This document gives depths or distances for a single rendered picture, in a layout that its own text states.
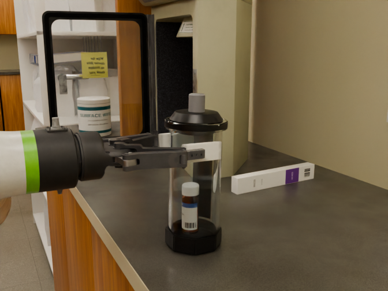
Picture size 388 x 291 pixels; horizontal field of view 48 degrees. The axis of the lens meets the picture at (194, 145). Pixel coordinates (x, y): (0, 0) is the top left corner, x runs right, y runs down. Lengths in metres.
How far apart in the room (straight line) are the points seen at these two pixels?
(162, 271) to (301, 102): 0.88
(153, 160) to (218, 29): 0.56
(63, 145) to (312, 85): 0.93
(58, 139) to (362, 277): 0.51
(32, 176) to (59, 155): 0.05
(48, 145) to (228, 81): 0.63
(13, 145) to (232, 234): 0.44
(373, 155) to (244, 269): 0.63
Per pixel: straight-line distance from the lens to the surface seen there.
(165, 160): 0.64
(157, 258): 0.76
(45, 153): 0.63
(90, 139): 0.66
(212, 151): 0.70
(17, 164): 0.62
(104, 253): 1.07
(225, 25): 1.14
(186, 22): 1.23
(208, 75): 1.11
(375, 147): 1.24
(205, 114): 0.71
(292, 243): 0.83
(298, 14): 1.46
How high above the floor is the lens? 1.29
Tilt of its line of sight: 13 degrees down
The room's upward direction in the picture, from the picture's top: straight up
